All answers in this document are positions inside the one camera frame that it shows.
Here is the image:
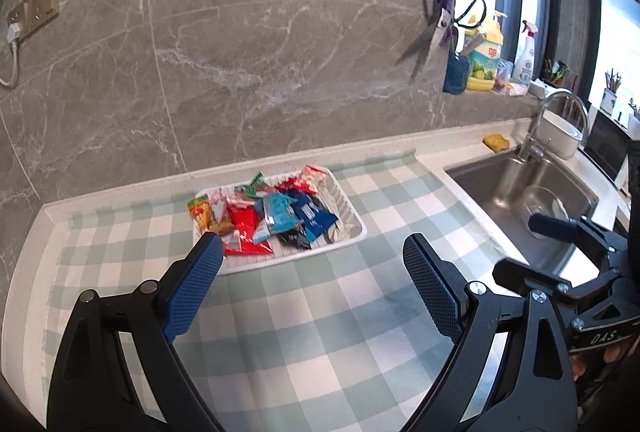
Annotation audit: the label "person's right hand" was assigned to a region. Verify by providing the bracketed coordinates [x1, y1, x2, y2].
[570, 342, 626, 383]

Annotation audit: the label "white pen cup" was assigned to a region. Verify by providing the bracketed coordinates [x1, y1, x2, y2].
[601, 68, 625, 114]

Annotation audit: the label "black handled scissors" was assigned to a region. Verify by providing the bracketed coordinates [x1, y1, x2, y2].
[452, 0, 488, 58]

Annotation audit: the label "teal snack packet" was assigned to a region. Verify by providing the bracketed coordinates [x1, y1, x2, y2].
[252, 192, 305, 244]

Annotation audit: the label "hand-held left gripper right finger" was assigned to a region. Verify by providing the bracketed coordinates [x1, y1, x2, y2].
[400, 233, 583, 432]

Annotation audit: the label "white plastic tray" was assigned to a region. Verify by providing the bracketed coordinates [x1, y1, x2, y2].
[192, 166, 368, 275]

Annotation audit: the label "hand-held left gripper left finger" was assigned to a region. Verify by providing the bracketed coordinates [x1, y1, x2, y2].
[46, 232, 226, 432]

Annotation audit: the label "black snack packet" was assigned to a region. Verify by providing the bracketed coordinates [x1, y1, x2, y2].
[277, 229, 313, 249]

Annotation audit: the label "beige snack pouch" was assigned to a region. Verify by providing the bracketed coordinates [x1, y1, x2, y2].
[320, 185, 353, 243]

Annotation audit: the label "white sink basket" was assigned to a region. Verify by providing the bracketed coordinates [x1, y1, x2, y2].
[540, 109, 587, 160]

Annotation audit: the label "white spray bottle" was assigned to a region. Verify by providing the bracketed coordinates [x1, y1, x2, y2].
[511, 20, 538, 87]

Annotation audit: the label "purple handled scissors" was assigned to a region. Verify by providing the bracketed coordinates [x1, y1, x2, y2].
[395, 0, 463, 80]

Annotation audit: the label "pink snack packet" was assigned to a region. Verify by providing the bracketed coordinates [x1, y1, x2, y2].
[207, 189, 231, 223]

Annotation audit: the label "steel sink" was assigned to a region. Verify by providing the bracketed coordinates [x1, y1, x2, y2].
[444, 149, 601, 285]

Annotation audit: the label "small green white snack packet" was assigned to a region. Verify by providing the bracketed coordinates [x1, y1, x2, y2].
[235, 172, 268, 198]

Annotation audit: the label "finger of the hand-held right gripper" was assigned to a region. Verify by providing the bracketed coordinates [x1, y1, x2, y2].
[492, 257, 601, 302]
[528, 212, 626, 258]

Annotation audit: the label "orange snack packet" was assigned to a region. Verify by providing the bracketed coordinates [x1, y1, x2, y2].
[187, 195, 236, 235]

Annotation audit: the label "blue snack packet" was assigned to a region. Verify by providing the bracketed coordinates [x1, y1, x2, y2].
[290, 197, 337, 249]

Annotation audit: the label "dark red patterned snack packet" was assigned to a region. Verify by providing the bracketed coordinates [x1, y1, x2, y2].
[300, 165, 328, 193]

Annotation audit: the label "chrome faucet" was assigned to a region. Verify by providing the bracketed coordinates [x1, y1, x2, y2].
[517, 90, 591, 163]

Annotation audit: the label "yellow sponge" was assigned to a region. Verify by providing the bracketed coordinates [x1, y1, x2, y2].
[482, 132, 511, 152]

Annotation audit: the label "gold wall socket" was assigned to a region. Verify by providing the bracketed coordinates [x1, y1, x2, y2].
[6, 0, 61, 38]

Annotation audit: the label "glass bowl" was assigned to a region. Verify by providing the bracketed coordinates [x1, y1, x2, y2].
[522, 185, 571, 225]

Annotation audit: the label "white plug cable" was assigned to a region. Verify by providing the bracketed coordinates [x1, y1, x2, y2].
[0, 23, 23, 89]

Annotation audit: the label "blue utensil holder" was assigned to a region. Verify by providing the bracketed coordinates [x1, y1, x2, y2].
[442, 50, 471, 96]

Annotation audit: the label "yellow detergent bottle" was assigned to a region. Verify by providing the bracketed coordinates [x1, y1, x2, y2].
[466, 11, 506, 93]

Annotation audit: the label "small clear container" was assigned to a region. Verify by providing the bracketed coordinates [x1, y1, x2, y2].
[492, 60, 516, 93]

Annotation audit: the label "green white checked tablecloth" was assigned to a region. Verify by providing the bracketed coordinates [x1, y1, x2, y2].
[45, 151, 511, 432]

